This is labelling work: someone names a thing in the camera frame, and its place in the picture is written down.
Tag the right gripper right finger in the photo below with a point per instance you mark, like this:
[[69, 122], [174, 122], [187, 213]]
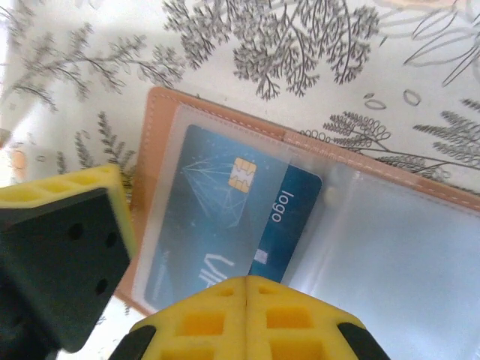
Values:
[[292, 330]]

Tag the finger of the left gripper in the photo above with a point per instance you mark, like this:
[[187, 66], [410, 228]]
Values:
[[60, 255]]

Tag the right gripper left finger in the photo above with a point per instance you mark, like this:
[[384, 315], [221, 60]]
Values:
[[202, 330]]

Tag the blue credit card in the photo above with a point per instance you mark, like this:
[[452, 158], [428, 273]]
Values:
[[210, 195]]

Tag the tan leather card holder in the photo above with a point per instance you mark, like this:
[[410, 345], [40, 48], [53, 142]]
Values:
[[157, 112]]

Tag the floral patterned table cover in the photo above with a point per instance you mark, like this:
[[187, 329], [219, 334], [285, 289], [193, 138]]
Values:
[[262, 37]]

